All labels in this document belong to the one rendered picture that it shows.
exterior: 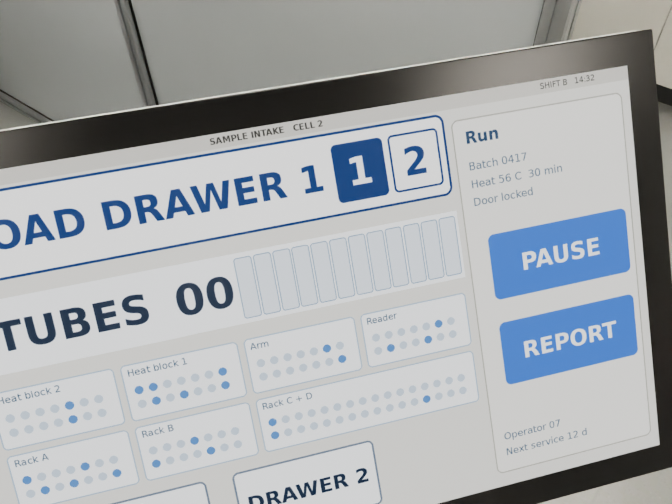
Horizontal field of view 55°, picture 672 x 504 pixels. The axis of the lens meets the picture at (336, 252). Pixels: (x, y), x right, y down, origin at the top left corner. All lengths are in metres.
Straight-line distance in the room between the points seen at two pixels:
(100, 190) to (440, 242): 0.21
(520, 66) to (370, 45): 0.77
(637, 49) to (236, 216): 0.28
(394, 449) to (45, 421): 0.22
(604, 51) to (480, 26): 0.61
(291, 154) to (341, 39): 0.85
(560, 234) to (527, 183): 0.04
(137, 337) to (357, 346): 0.14
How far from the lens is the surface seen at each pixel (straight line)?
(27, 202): 0.41
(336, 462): 0.45
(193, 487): 0.45
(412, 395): 0.44
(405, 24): 1.14
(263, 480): 0.45
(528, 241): 0.45
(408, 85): 0.41
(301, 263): 0.40
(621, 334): 0.50
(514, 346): 0.46
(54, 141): 0.40
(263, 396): 0.42
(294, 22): 1.30
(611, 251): 0.48
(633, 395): 0.52
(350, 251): 0.41
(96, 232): 0.40
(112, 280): 0.41
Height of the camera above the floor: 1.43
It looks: 49 degrees down
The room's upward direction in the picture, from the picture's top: 1 degrees counter-clockwise
